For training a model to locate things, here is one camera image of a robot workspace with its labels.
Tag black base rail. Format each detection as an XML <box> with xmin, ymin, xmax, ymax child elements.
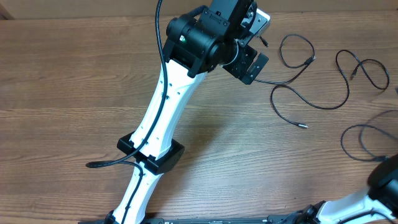
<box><xmin>77</xmin><ymin>214</ymin><xmax>355</xmax><ymax>224</ymax></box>

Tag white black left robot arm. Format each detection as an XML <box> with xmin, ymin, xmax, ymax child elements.
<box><xmin>105</xmin><ymin>1</ymin><xmax>271</xmax><ymax>223</ymax></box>

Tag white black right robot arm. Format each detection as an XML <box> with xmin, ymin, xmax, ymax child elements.
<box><xmin>294</xmin><ymin>155</ymin><xmax>397</xmax><ymax>223</ymax></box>

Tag black right camera cable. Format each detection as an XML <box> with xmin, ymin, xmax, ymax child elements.
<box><xmin>273</xmin><ymin>208</ymin><xmax>398</xmax><ymax>224</ymax></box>

